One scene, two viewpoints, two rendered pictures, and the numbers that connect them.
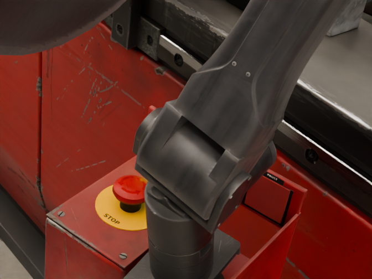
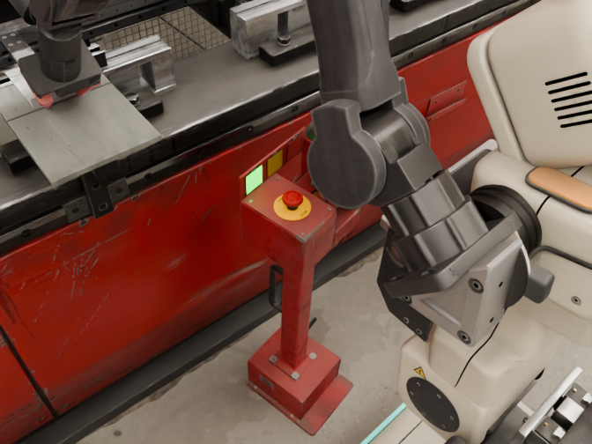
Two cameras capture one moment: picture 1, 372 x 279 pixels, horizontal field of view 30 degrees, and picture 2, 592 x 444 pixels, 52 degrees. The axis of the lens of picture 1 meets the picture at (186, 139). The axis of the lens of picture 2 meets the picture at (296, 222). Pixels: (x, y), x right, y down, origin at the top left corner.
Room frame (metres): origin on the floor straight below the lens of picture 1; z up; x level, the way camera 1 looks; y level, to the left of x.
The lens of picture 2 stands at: (0.46, 0.83, 1.62)
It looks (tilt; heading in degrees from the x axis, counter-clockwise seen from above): 48 degrees down; 275
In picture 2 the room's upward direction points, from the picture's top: 3 degrees clockwise
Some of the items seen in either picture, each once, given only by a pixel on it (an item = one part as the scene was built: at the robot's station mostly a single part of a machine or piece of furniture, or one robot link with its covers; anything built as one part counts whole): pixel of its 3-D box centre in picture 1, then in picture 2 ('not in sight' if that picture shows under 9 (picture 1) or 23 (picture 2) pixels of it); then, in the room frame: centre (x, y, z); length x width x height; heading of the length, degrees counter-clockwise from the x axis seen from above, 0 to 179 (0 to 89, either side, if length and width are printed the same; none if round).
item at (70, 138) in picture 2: not in sight; (71, 115); (0.89, 0.10, 1.00); 0.26 x 0.18 x 0.01; 136
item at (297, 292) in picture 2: not in sight; (296, 303); (0.52, 0.00, 0.39); 0.05 x 0.05 x 0.54; 59
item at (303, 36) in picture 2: not in sight; (319, 34); (0.54, -0.39, 0.89); 0.30 x 0.05 x 0.03; 46
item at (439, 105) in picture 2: not in sight; (447, 100); (0.17, -0.62, 0.58); 0.15 x 0.02 x 0.07; 46
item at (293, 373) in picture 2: not in sight; (292, 357); (0.52, 0.00, 0.13); 0.10 x 0.10 x 0.01; 59
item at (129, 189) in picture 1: (131, 197); (292, 202); (0.54, 0.05, 0.79); 0.04 x 0.04 x 0.04
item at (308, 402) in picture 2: not in sight; (300, 374); (0.49, 0.02, 0.06); 0.25 x 0.20 x 0.12; 149
